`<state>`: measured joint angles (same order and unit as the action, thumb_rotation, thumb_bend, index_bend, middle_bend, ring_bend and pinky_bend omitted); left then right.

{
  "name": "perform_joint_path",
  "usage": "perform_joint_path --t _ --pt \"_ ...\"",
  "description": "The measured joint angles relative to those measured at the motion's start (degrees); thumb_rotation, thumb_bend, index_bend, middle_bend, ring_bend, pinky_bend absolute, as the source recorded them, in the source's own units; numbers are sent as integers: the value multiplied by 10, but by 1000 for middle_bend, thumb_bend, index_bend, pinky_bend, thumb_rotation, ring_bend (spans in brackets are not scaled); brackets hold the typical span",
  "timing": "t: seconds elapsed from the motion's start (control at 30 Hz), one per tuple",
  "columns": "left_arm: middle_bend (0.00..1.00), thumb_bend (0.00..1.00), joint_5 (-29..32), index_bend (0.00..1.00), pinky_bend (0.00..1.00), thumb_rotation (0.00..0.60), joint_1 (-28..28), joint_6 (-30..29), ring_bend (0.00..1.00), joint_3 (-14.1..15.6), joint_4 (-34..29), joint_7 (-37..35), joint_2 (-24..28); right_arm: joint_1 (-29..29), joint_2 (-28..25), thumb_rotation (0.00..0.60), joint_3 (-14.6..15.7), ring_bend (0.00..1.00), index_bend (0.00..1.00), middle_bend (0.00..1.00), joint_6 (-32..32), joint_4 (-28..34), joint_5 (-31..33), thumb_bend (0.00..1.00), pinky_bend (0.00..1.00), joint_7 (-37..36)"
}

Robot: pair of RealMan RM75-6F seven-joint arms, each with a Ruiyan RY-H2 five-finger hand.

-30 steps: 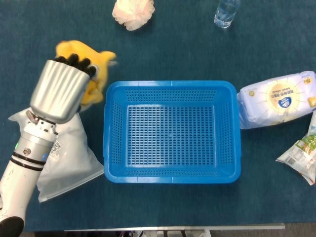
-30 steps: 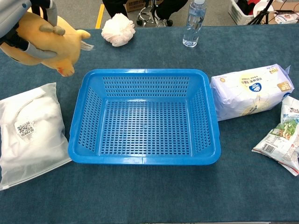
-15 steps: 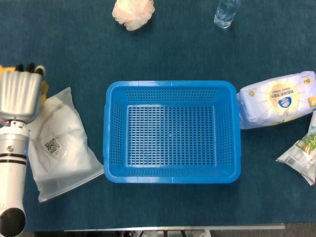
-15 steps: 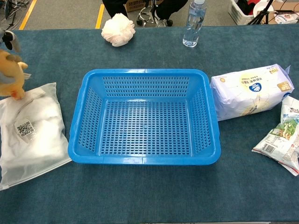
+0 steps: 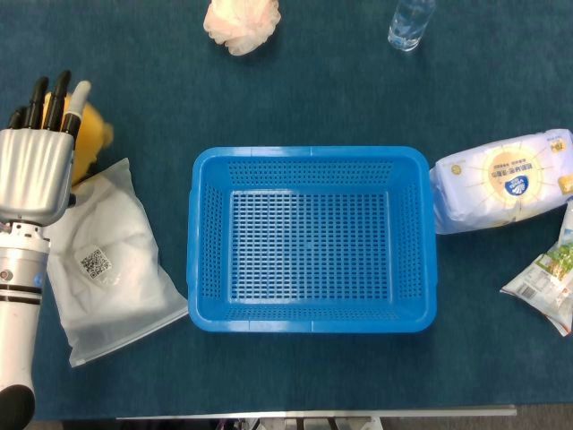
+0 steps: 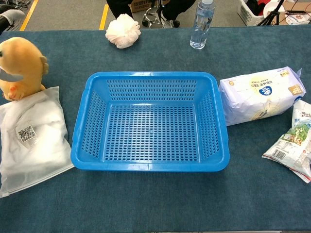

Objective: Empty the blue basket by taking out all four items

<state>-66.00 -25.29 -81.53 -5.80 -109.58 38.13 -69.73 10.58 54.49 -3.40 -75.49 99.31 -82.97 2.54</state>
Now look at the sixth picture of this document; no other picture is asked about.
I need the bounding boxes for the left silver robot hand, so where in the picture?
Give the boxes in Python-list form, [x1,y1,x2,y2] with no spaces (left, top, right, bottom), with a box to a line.
[0,9,26,82]

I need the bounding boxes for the yellow plush toy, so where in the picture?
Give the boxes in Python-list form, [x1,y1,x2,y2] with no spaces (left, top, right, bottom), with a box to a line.
[0,36,49,101]

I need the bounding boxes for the white frosted zip bag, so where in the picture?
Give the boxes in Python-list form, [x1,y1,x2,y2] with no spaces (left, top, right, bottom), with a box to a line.
[0,86,75,199]

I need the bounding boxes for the white tissue pack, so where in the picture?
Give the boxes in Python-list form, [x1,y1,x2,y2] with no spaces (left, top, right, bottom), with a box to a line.
[218,66,306,126]

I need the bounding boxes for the white printed snack bag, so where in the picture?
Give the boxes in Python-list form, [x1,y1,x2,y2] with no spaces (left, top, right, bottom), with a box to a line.
[261,98,311,183]

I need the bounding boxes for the blue perforated plastic basket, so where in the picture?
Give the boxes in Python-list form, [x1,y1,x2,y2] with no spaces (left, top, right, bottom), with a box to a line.
[70,71,231,172]

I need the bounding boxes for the white plastic laundry basket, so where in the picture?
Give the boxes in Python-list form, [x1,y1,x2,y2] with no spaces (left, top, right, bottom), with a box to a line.
[237,0,287,27]

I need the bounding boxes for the pale pink bath pouf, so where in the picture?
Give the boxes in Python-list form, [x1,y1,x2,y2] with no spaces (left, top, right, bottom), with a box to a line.
[105,13,141,49]

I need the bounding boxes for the brown cardboard box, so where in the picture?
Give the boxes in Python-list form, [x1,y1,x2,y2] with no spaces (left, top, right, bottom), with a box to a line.
[128,0,171,13]

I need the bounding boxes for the chrome office chair base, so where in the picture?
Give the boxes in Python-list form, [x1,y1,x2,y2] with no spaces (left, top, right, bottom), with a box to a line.
[142,6,168,27]

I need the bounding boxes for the person in black clothes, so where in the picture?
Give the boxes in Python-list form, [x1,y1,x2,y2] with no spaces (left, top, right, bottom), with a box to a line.
[106,0,196,29]

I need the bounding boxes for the clear plastic water bottle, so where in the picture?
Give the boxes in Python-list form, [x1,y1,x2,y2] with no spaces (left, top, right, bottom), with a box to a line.
[190,0,216,50]

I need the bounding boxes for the teal table cloth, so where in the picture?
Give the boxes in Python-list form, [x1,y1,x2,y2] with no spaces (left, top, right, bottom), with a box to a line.
[0,25,311,231]

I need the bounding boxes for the black tripod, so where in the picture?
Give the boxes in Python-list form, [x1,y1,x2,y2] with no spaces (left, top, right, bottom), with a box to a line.
[257,0,286,26]

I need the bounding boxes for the white printed package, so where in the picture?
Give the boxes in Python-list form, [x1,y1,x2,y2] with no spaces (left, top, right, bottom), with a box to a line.
[284,11,311,25]

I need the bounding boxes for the tangled black floor cables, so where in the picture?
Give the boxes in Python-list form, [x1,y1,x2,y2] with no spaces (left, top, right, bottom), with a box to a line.
[0,0,32,31]

